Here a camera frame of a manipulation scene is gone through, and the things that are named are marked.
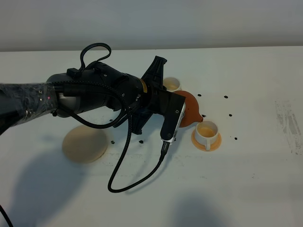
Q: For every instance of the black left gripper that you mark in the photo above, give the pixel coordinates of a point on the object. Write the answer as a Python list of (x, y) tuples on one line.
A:
[(145, 95)]

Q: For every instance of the brown clay teapot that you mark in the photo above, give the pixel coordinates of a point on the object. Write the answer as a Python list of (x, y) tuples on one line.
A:
[(191, 109)]

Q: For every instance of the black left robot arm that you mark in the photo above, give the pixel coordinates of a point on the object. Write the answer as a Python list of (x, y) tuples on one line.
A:
[(80, 90)]

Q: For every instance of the beige round teapot coaster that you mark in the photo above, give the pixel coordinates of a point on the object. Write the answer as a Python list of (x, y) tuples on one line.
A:
[(84, 145)]

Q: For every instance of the far white teacup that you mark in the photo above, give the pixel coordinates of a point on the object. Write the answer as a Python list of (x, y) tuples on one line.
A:
[(172, 84)]

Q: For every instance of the white teacup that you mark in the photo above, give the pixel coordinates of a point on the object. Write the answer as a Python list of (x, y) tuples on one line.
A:
[(172, 84), (206, 133)]

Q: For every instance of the near white teacup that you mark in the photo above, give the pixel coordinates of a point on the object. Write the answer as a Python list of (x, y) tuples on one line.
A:
[(206, 133)]

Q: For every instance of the near orange cup coaster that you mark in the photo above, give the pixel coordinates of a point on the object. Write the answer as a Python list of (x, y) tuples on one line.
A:
[(201, 147)]

